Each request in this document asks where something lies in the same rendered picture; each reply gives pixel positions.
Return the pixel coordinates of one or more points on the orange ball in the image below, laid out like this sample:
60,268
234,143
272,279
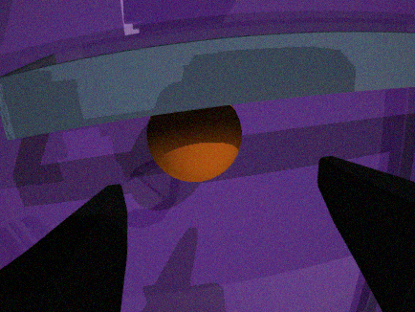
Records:
195,145

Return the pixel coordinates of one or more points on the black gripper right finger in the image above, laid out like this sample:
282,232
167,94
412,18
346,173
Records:
375,215

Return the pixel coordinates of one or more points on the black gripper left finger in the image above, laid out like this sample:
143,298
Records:
77,267

